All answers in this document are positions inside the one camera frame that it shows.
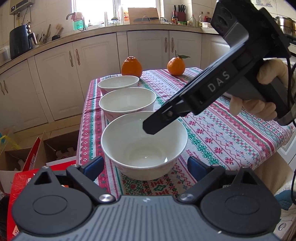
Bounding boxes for brown cardboard box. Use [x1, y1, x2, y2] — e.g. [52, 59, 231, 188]
[1, 131, 79, 194]

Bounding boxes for patterned handmade tablecloth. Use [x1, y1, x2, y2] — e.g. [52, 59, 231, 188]
[77, 67, 295, 197]

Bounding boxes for dark soy sauce bottle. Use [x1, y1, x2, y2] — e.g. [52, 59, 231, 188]
[171, 10, 178, 25]

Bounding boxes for gloved right hand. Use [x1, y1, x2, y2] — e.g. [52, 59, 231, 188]
[229, 58, 296, 122]

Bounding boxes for round orange with stem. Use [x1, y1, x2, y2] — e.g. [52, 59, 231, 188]
[166, 51, 190, 76]

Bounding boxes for black air fryer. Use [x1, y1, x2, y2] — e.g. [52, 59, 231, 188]
[10, 24, 38, 60]

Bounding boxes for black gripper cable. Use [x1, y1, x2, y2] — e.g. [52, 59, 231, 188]
[283, 55, 296, 205]

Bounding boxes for steel cooking pot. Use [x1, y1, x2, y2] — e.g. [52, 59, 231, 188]
[275, 16, 296, 38]

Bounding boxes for utensil holder with utensils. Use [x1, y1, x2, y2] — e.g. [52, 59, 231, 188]
[37, 24, 63, 45]

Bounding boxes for white bowl pink flowers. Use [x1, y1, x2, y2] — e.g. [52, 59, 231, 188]
[98, 75, 139, 95]

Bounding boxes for knife block with knives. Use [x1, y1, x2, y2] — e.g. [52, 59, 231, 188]
[174, 4, 186, 22]

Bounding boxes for wooden cutting board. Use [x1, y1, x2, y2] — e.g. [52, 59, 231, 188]
[128, 8, 160, 24]

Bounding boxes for pointed top orange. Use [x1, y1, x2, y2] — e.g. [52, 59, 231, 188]
[121, 56, 142, 78]

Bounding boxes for white kitchen cabinets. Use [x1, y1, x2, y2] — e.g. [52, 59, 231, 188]
[1, 30, 229, 131]

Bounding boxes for red cardboard box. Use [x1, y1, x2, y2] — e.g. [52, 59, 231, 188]
[6, 136, 77, 241]

